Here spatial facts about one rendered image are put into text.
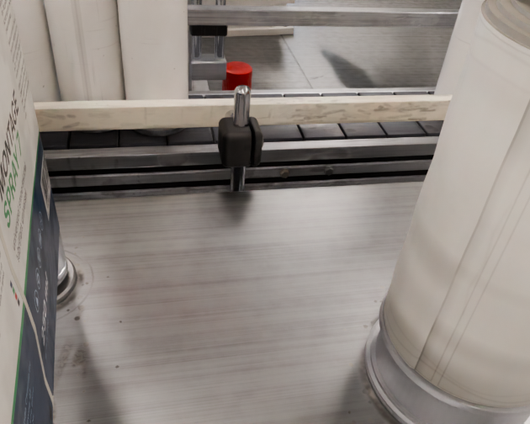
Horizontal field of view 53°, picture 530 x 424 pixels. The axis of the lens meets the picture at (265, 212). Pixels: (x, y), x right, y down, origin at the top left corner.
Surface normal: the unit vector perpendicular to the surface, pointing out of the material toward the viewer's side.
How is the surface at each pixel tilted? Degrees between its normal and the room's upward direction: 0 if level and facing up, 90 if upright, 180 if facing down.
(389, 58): 0
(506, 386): 93
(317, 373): 0
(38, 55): 90
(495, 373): 93
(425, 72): 0
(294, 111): 90
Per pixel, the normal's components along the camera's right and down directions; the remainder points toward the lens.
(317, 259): 0.08, -0.78
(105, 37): 0.79, 0.43
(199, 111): 0.19, 0.62
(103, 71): 0.61, 0.53
